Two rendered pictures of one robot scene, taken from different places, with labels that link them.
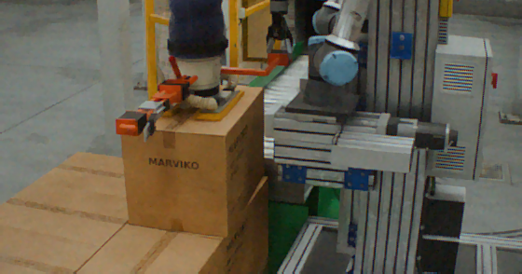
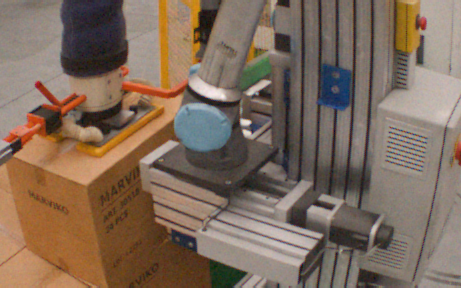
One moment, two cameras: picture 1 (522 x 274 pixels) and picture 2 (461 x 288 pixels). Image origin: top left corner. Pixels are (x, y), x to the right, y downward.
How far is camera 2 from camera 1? 107 cm
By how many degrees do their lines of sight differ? 17
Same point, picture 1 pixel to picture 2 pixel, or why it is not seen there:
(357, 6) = (228, 35)
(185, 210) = (66, 252)
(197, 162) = (66, 207)
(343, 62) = (203, 122)
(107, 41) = not seen: hidden behind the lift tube
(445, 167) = (380, 262)
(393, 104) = (325, 167)
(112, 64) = not seen: hidden behind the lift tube
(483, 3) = not seen: outside the picture
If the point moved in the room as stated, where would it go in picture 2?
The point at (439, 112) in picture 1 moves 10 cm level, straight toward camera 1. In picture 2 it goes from (379, 192) to (364, 213)
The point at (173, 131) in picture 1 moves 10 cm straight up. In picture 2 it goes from (42, 168) to (37, 138)
